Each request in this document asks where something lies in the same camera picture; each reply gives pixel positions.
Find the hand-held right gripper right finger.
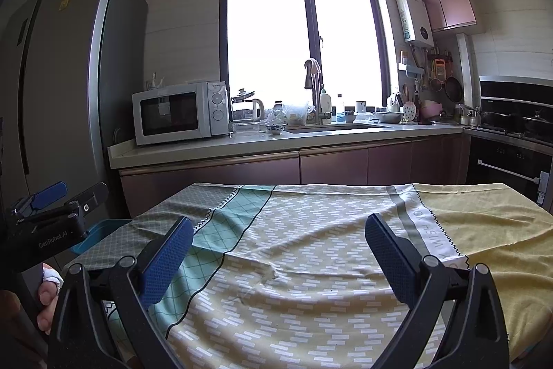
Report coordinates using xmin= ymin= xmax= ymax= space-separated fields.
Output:
xmin=364 ymin=213 xmax=510 ymax=369

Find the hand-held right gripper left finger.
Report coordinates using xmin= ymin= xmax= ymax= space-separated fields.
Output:
xmin=47 ymin=215 xmax=195 ymax=369

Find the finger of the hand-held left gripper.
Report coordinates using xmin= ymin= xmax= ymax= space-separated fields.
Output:
xmin=11 ymin=180 xmax=69 ymax=218
xmin=21 ymin=182 xmax=109 ymax=225

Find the teal plastic bin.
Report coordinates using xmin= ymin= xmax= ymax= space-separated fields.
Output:
xmin=69 ymin=219 xmax=130 ymax=256

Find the person's left hand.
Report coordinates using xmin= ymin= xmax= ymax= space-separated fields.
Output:
xmin=36 ymin=264 xmax=65 ymax=336

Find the patterned tablecloth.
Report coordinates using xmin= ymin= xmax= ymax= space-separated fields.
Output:
xmin=65 ymin=181 xmax=553 ymax=369

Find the grey refrigerator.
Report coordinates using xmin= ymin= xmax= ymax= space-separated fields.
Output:
xmin=0 ymin=0 xmax=150 ymax=266

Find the white microwave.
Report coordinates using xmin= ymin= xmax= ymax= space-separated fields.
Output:
xmin=132 ymin=81 xmax=231 ymax=146

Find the kitchen counter with pink cabinets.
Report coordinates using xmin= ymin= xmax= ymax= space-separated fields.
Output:
xmin=107 ymin=122 xmax=471 ymax=218

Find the kitchen sink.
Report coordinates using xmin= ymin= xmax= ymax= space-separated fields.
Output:
xmin=285 ymin=123 xmax=390 ymax=134

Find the black built-in oven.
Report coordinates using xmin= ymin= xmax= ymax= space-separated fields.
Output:
xmin=467 ymin=136 xmax=553 ymax=214

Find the pink bowl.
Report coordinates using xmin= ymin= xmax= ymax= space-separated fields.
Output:
xmin=420 ymin=100 xmax=443 ymax=121

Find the glass kettle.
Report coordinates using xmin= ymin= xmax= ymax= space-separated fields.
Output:
xmin=231 ymin=89 xmax=265 ymax=123

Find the clear plastic bag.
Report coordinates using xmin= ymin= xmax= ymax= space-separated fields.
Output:
xmin=281 ymin=103 xmax=314 ymax=127

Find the hanging frying pan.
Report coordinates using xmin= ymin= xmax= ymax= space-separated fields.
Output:
xmin=445 ymin=76 xmax=464 ymax=104

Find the steel faucet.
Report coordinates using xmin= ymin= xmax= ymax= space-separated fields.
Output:
xmin=303 ymin=58 xmax=325 ymax=125

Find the black range hood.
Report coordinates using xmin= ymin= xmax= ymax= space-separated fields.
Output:
xmin=479 ymin=75 xmax=553 ymax=102

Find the white water heater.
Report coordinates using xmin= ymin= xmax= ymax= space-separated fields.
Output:
xmin=395 ymin=0 xmax=435 ymax=47

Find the large window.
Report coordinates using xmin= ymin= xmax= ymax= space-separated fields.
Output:
xmin=220 ymin=0 xmax=390 ymax=110

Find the wall utensil rack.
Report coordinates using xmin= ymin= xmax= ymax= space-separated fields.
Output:
xmin=425 ymin=51 xmax=454 ymax=91

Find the pink wall cabinet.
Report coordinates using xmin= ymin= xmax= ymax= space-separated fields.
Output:
xmin=410 ymin=0 xmax=477 ymax=33

